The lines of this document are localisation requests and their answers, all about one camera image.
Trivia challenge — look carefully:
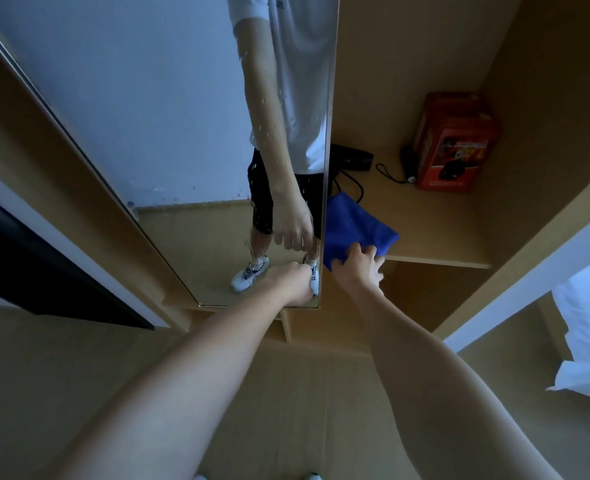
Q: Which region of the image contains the person's left forearm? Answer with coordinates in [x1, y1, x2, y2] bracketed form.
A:
[50, 289, 301, 480]

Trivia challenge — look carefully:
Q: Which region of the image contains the person's right hand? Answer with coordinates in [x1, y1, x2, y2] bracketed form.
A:
[330, 243, 385, 295]

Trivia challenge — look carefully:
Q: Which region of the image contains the light wooden wardrobe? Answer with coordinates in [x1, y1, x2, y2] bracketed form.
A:
[0, 0, 590, 358]

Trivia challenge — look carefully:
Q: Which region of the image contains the black framed glass door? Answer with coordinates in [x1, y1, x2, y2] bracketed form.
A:
[0, 187, 156, 331]

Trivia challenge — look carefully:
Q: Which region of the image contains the white bed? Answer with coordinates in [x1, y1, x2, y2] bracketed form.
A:
[546, 249, 590, 408]

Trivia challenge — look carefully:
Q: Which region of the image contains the black hair dryer with cable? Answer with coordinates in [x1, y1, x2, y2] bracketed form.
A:
[328, 143, 375, 203]

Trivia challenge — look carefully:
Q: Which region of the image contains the tall mirror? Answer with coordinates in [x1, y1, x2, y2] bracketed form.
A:
[0, 0, 341, 311]

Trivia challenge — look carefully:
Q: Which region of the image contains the person's right forearm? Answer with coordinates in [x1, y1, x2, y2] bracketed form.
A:
[354, 284, 563, 480]

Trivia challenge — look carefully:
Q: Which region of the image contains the blue microfibre cloth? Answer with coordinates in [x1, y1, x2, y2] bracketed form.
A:
[323, 191, 401, 272]

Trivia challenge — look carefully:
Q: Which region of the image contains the person's left hand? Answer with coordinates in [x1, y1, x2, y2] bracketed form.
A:
[260, 261, 317, 308]

